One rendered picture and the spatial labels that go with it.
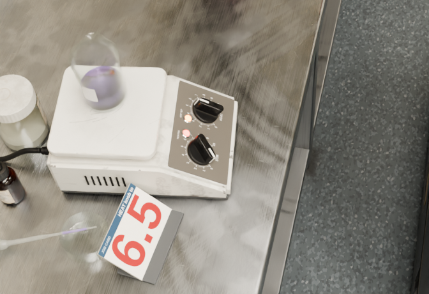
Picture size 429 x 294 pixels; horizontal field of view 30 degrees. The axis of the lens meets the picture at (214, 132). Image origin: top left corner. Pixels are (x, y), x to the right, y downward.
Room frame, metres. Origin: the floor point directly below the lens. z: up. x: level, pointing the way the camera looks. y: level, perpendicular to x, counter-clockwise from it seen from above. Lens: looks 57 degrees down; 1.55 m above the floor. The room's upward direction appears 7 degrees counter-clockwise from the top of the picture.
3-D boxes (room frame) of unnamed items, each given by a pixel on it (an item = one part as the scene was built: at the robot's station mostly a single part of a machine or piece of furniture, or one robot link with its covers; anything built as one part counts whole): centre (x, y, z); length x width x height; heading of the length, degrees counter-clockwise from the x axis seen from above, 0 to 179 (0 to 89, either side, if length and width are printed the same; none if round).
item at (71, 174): (0.52, 0.09, 0.79); 0.22 x 0.13 x 0.08; 79
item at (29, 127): (0.57, 0.23, 0.79); 0.06 x 0.06 x 0.08
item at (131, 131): (0.52, 0.11, 0.83); 0.12 x 0.12 x 0.01; 79
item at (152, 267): (0.40, 0.09, 0.77); 0.09 x 0.06 x 0.04; 155
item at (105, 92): (0.54, 0.12, 0.87); 0.06 x 0.05 x 0.08; 179
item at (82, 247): (0.41, 0.16, 0.76); 0.06 x 0.06 x 0.02
